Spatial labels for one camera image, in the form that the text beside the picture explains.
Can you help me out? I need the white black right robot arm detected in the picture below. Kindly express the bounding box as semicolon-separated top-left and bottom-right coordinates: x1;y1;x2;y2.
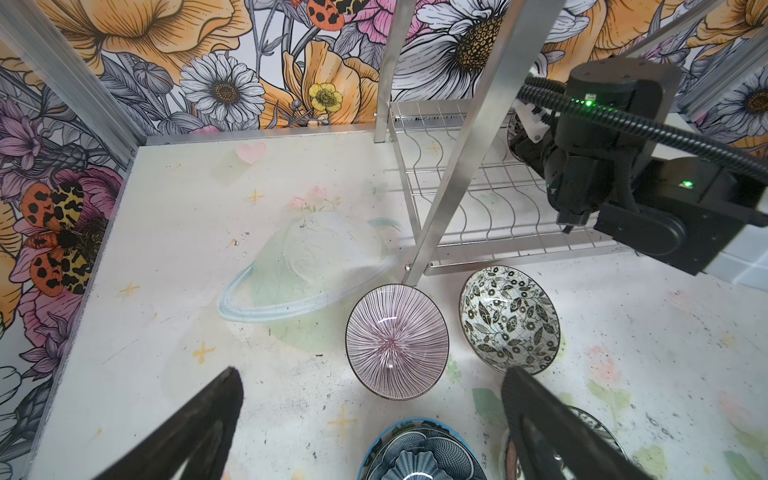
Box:
508;57;767;275

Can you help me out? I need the dark blue petal bowl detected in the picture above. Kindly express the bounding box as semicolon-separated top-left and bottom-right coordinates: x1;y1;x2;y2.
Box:
358;418;486;479

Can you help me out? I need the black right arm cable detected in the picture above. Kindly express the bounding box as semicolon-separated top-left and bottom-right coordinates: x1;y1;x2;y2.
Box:
515;74;768;184

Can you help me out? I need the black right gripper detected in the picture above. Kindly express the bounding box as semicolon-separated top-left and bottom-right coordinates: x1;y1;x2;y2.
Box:
507;107;567;198

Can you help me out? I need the silver metal dish rack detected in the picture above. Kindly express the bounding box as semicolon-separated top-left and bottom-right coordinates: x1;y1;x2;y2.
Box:
373;0;768;287

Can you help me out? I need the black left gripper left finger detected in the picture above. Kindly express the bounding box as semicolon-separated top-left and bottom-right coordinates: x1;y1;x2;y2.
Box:
97;367;244;479

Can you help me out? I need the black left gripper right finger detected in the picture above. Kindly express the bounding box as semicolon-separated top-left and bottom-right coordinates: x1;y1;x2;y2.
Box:
501;367;649;480

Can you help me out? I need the pink striped bowl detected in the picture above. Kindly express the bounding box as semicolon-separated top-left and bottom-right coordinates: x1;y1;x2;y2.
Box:
345;283;450;401

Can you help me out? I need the black leaf pattern bowl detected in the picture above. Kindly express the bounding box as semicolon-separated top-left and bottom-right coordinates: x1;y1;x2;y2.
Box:
459;265;561;375
498;405;627;479

